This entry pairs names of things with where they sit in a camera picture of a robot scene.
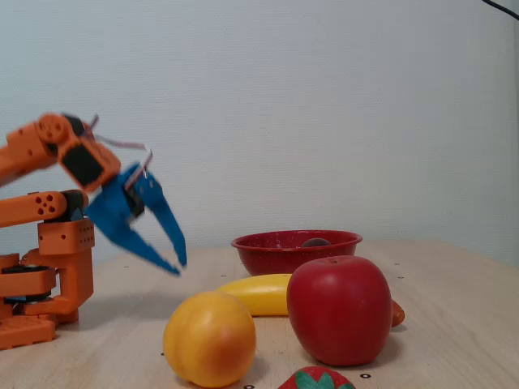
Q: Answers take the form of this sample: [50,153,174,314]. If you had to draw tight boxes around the blue gripper body with motor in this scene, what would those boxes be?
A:
[85,163,147,241]

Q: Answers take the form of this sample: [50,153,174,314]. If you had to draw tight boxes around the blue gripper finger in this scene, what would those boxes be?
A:
[133,166,188,268]
[104,221,182,277]

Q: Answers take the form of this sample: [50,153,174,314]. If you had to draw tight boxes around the dark purple plum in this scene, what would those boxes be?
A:
[300,237,334,250]

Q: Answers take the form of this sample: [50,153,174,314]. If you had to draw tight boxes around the red speckled bowl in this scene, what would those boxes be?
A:
[230,229,364,277]

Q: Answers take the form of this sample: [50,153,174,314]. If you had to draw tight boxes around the yellow orange peach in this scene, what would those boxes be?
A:
[162,290,258,388]

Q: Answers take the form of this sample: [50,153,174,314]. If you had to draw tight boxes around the yellow banana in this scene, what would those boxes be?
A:
[214,273,406,329]

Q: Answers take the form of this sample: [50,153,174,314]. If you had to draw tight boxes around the red apple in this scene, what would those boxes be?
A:
[285,254,394,367]

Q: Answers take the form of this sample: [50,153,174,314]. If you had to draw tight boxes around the red strawberry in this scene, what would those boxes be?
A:
[277,365,358,389]

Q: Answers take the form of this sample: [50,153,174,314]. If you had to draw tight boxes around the red white black servo cable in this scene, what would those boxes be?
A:
[96,135,148,152]
[125,148,155,191]

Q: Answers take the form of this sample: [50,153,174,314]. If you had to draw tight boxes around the thin black cable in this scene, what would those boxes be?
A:
[481,0,519,21]

